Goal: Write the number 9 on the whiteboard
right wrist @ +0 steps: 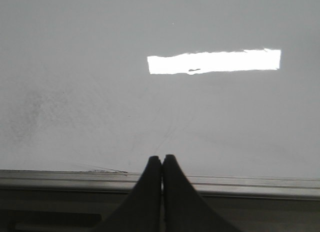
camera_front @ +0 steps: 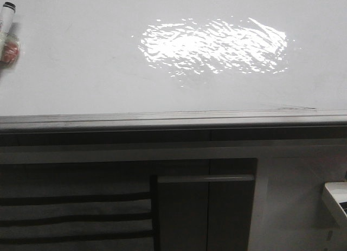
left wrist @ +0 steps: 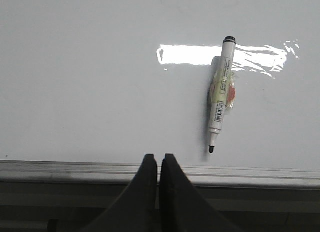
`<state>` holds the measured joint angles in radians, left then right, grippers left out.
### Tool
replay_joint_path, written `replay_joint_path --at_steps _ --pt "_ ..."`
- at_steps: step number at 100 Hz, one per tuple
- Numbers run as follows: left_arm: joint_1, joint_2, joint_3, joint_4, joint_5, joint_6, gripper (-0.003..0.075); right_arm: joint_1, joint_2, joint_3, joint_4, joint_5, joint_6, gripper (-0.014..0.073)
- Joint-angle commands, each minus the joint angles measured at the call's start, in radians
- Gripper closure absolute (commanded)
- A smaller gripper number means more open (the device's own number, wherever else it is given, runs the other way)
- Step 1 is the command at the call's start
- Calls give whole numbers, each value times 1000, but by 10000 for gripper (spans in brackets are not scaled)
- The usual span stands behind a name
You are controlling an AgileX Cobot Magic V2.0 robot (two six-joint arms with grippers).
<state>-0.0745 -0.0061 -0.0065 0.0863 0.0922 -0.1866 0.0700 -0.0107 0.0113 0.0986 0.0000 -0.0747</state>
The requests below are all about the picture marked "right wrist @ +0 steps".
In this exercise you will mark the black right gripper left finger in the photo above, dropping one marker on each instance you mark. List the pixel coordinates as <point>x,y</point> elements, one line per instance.
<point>140,211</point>

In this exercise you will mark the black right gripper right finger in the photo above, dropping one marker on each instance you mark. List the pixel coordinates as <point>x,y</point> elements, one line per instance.
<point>185,210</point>

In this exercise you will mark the white whiteboard with aluminium frame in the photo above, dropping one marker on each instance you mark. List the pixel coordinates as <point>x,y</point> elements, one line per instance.
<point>230,87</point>

